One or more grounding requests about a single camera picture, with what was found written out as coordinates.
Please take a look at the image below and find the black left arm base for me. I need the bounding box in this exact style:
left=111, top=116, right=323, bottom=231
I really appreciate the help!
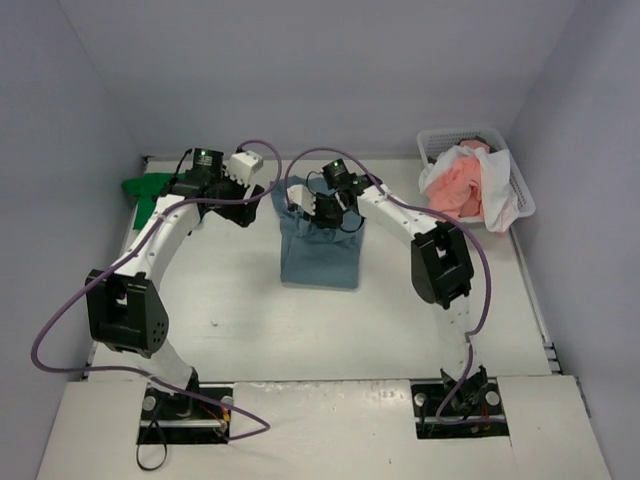
left=137, top=385, right=232, bottom=445

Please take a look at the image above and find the white t shirt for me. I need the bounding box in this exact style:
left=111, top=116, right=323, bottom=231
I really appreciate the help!
left=419, top=144, right=521, bottom=234

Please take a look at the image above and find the green t shirt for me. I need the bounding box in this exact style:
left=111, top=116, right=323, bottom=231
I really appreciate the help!
left=121, top=173, right=172, bottom=231

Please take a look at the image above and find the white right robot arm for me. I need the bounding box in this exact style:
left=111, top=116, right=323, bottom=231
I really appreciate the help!
left=286, top=159, right=487, bottom=412

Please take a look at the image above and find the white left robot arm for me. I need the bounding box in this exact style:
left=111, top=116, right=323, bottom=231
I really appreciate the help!
left=86, top=148, right=264, bottom=420

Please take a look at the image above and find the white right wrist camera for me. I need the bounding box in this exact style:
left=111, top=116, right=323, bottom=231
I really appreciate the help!
left=286, top=184, right=316, bottom=216

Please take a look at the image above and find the grey-blue t shirt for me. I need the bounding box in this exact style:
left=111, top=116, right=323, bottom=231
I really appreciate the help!
left=271, top=176, right=365, bottom=290

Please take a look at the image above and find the white laundry basket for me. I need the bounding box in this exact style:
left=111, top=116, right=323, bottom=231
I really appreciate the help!
left=416, top=125, right=536, bottom=218

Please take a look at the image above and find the pink t shirt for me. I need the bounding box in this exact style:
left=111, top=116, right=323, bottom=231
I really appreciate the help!
left=423, top=138, right=521, bottom=221

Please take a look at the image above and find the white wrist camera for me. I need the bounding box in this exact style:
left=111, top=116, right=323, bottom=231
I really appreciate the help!
left=286, top=184, right=316, bottom=216
left=225, top=151, right=264, bottom=187

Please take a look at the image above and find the black loop cable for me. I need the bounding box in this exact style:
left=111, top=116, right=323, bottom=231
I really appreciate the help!
left=135, top=419, right=168, bottom=472

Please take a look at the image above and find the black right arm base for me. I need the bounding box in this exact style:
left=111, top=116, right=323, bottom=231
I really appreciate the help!
left=410, top=378, right=510, bottom=440

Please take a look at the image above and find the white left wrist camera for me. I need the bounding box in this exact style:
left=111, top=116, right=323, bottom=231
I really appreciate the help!
left=225, top=151, right=264, bottom=187

